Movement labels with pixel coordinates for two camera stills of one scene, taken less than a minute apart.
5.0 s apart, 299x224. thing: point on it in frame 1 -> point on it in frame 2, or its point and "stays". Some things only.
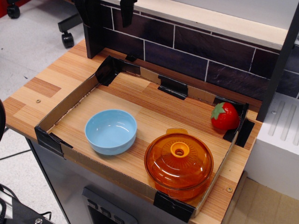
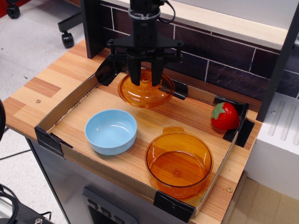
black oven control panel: (103, 210) stays
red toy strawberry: (225, 116) stays
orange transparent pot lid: (179, 159) -> (145, 95)
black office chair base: (67, 40) stays
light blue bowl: (110, 132) stays
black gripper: (127, 9) -> (145, 44)
